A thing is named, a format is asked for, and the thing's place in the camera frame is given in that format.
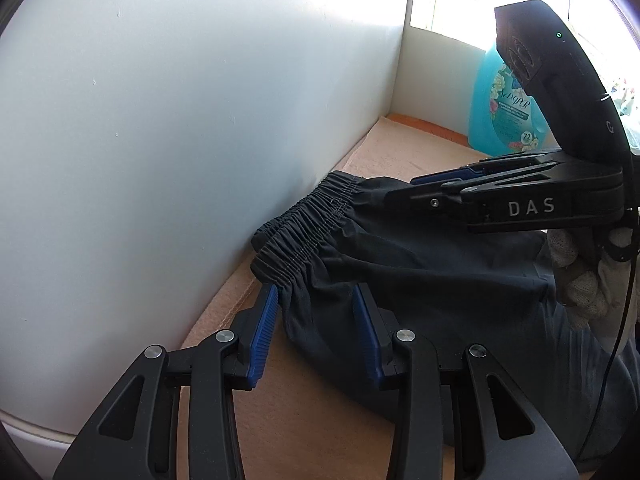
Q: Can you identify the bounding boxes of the black pants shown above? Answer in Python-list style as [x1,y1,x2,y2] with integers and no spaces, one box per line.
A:
[250,171,639,465]

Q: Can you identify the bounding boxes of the right white gloved hand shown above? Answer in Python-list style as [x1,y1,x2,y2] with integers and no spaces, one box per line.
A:
[547,229,639,353]

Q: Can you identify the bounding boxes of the orange floral bedsheet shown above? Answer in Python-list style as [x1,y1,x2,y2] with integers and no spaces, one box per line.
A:
[386,113,469,146]

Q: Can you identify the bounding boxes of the left blue detergent bottle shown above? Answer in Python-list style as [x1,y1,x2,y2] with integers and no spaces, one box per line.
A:
[468,44,558,156]

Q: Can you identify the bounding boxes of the white cabinet panel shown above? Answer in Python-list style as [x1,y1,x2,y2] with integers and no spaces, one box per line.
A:
[1,0,407,434]

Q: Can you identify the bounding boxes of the black cable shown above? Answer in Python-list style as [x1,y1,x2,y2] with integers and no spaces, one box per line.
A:
[574,238,639,463]

